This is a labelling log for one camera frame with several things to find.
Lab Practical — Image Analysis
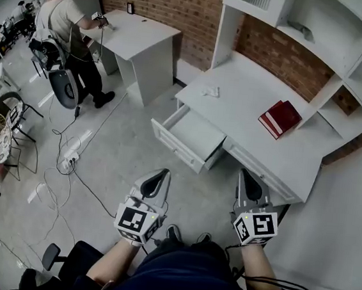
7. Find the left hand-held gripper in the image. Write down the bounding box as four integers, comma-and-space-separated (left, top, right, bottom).
111, 163, 173, 250

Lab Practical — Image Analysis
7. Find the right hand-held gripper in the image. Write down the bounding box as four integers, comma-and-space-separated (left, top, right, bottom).
226, 168, 285, 250

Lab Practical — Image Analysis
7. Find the white drawer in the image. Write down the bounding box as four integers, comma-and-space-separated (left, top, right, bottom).
146, 101, 230, 178

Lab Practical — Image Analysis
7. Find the clear plastic bag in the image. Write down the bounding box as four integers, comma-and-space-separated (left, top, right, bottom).
200, 84, 221, 99

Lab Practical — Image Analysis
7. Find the person's right forearm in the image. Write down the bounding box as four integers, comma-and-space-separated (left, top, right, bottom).
235, 242, 287, 290

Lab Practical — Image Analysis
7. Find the person's left forearm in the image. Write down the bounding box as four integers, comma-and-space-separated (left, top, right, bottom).
84, 236, 146, 290

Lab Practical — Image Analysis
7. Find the person's left shoe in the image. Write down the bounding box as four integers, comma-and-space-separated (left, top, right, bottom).
164, 223, 184, 243

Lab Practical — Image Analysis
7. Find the person's shoe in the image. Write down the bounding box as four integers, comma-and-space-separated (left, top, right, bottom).
164, 223, 184, 243
196, 232, 213, 245

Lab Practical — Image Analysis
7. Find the person's right shoe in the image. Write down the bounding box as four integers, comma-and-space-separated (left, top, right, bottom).
196, 232, 213, 245

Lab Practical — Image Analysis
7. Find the white power strip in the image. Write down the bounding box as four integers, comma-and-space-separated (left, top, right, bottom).
61, 149, 81, 168

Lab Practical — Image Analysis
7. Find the dark red book gold emblem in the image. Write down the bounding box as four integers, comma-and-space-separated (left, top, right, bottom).
264, 97, 304, 138

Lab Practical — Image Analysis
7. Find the person's dark clothing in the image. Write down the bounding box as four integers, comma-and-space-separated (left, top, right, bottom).
72, 223, 288, 290

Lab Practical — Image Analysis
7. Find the black office chair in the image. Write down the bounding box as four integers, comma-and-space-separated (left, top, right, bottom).
17, 234, 107, 290

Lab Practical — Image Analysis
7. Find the white desk with hutch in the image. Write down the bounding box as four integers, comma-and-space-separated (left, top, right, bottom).
164, 0, 362, 216

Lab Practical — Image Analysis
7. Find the grey shell chair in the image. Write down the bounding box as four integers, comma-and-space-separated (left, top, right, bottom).
45, 66, 82, 111

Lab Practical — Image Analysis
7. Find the plain white desk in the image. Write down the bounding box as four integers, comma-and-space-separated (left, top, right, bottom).
76, 6, 184, 111

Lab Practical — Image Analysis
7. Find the grey cloth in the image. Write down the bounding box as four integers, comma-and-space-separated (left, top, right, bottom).
285, 20, 318, 44

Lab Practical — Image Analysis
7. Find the black floor cable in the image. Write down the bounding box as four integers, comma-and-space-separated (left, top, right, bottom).
63, 160, 123, 220

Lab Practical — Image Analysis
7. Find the white floor cable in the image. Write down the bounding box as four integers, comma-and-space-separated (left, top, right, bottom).
77, 88, 128, 165

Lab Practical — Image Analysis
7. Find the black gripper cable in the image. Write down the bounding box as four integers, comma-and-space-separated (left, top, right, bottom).
220, 242, 340, 290

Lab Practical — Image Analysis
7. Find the wire chair with patterned cushion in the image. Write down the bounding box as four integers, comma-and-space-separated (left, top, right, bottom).
0, 99, 46, 175

